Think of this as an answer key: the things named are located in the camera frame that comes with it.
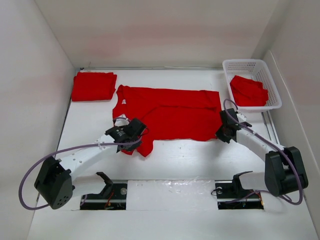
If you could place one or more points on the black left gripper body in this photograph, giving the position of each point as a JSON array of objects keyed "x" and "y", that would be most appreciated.
[{"x": 132, "y": 147}]

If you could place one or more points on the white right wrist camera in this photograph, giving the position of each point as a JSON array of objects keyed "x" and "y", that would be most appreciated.
[{"x": 241, "y": 117}]

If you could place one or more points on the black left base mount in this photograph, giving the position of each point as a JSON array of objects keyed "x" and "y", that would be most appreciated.
[{"x": 112, "y": 196}]

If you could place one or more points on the folded red t-shirt stack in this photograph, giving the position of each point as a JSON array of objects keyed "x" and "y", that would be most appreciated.
[{"x": 93, "y": 86}]

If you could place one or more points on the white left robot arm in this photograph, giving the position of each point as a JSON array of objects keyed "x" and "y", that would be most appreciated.
[{"x": 59, "y": 180}]

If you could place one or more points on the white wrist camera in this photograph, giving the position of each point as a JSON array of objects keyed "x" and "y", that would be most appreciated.
[
  {"x": 121, "y": 121},
  {"x": 241, "y": 117}
]

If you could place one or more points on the white plastic basket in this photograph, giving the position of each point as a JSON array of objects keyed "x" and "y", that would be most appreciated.
[{"x": 256, "y": 70}]

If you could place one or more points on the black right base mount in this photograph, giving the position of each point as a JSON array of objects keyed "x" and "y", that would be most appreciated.
[{"x": 230, "y": 195}]

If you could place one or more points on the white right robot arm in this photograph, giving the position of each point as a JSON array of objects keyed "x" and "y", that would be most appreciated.
[{"x": 284, "y": 170}]

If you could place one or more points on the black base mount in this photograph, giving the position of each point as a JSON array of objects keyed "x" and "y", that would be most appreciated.
[
  {"x": 112, "y": 196},
  {"x": 230, "y": 195}
]

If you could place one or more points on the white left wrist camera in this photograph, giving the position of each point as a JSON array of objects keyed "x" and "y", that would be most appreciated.
[{"x": 121, "y": 121}]

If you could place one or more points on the red t-shirts in basket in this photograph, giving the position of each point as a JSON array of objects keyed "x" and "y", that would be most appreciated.
[{"x": 248, "y": 93}]

